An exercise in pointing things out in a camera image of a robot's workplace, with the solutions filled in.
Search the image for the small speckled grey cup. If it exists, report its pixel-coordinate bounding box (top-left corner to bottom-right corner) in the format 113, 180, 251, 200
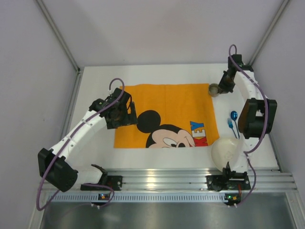
208, 83, 219, 97

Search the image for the orange Mickey Mouse placemat cloth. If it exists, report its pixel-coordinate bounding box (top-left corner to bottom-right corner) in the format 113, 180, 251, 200
114, 83, 219, 148

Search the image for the cream ceramic plate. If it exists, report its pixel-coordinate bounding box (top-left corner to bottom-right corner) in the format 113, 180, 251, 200
211, 137, 247, 173

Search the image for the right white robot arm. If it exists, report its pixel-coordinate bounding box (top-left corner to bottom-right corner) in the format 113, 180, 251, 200
216, 54, 277, 173

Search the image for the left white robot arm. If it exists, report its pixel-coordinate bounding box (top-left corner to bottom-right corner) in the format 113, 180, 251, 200
38, 88, 137, 192

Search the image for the blue metallic spoon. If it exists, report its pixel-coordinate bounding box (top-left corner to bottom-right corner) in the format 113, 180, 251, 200
230, 111, 240, 139

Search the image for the blue metallic fork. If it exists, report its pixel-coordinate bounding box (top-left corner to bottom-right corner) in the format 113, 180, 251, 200
227, 118, 237, 138

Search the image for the left corner aluminium post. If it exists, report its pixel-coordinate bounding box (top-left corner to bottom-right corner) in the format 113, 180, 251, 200
35, 0, 81, 72

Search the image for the corner aluminium post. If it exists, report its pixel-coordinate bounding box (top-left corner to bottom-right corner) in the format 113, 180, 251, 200
247, 0, 291, 66
35, 0, 81, 72

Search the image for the aluminium extrusion rail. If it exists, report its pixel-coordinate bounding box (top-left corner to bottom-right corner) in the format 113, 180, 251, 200
108, 169, 297, 192

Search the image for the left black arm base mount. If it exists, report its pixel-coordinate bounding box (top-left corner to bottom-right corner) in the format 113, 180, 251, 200
81, 175, 123, 191

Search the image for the slotted grey cable duct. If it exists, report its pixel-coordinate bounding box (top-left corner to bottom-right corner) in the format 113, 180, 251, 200
52, 192, 240, 203

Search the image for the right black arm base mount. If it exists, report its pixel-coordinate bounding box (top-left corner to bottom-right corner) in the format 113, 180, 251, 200
206, 167, 251, 192

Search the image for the right corner aluminium post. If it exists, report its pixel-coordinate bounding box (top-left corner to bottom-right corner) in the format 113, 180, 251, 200
247, 0, 291, 66

